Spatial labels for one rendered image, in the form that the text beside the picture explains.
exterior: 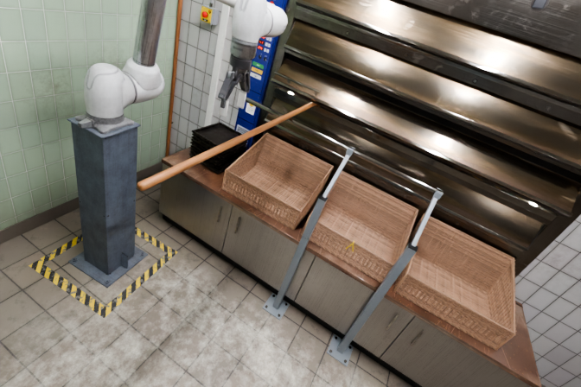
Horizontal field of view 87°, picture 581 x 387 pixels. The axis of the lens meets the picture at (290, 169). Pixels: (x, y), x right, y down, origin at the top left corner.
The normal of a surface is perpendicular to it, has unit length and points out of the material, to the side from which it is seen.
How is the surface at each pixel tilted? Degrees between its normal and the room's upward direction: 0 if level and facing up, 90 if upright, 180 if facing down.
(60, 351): 0
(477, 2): 90
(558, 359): 90
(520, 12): 90
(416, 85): 70
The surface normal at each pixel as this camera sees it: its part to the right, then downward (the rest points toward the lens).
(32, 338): 0.28, -0.81
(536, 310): -0.44, 0.36
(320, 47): -0.33, 0.06
